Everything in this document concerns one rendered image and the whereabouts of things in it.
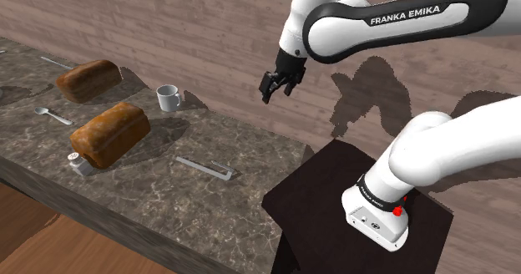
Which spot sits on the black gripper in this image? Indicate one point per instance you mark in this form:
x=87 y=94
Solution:
x=289 y=66

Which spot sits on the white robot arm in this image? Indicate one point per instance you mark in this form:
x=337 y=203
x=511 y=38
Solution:
x=427 y=151

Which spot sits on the grey angled metal tool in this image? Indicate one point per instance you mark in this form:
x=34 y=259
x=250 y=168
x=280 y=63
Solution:
x=205 y=168

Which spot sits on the white mug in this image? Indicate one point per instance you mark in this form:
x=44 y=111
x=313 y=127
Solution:
x=167 y=98

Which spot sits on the dark robot stand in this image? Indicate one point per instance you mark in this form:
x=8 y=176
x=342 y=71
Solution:
x=321 y=208

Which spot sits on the brown bread loaf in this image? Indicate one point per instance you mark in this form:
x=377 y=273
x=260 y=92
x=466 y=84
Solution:
x=88 y=80
x=110 y=134

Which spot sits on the small grey shaker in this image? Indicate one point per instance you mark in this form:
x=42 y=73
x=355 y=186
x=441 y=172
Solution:
x=79 y=164

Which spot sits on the silver knife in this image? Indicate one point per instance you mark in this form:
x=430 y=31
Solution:
x=56 y=62

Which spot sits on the silver spoon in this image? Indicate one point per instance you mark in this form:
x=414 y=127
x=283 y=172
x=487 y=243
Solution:
x=52 y=115

